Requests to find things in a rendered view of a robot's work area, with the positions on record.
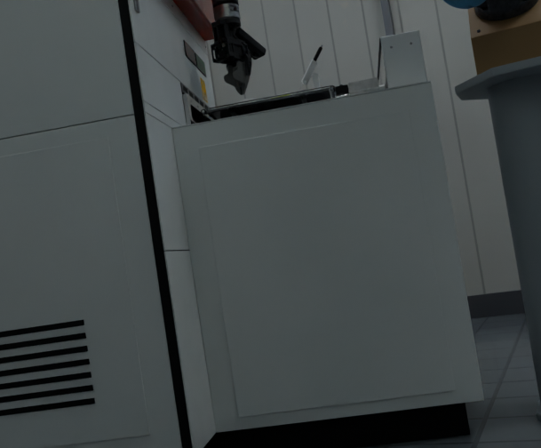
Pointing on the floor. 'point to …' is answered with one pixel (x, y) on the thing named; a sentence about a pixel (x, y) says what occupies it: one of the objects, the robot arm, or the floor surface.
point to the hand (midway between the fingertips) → (243, 90)
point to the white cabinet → (329, 274)
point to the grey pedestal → (536, 207)
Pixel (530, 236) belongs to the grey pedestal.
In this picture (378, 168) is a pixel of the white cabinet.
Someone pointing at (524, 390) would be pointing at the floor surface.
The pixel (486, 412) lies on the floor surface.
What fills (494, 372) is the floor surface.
